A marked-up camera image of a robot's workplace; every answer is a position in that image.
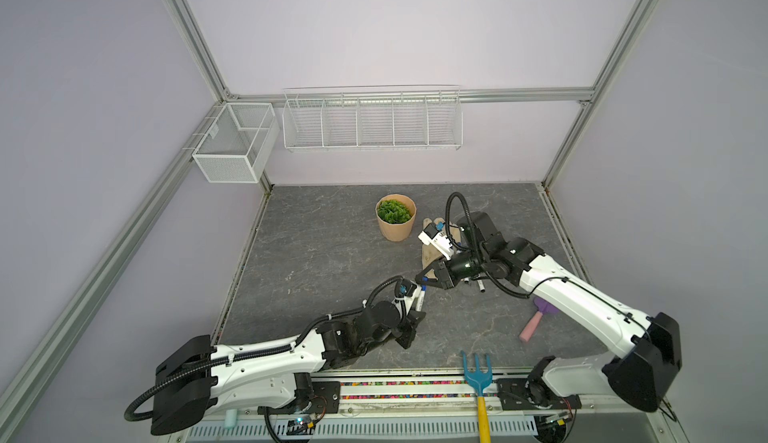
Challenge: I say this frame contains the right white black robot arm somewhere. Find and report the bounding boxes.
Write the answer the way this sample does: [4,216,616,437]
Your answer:
[417,212,682,412]

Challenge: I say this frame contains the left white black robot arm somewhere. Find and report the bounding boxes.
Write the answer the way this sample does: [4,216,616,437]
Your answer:
[123,298,426,436]

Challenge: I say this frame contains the black pen cap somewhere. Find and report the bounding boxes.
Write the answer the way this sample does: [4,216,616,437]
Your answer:
[415,285,426,311]

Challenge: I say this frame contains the beige work glove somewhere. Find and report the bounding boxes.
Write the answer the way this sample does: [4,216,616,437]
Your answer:
[421,217,462,268]

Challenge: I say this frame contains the beige plant pot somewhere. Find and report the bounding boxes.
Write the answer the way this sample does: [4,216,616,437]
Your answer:
[375,194,417,242]

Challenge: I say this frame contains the green artificial plant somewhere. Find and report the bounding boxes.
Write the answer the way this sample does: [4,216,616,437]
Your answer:
[377,199,413,225]

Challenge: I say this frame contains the pink chalk block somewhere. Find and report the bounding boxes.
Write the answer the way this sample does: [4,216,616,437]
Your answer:
[519,297,559,342]

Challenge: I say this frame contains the small white mesh basket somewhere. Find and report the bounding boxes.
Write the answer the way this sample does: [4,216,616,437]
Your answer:
[192,102,279,184]

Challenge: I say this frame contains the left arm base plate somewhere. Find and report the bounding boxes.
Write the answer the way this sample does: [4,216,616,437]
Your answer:
[270,380,341,415]

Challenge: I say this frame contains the teal garden fork yellow handle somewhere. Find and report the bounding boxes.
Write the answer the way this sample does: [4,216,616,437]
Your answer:
[460,351,493,443]

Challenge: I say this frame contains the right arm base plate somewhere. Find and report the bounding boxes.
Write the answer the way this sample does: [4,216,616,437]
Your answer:
[496,377,582,411]

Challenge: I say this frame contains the long white wire shelf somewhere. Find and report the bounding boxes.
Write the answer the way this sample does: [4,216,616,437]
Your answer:
[283,85,464,151]

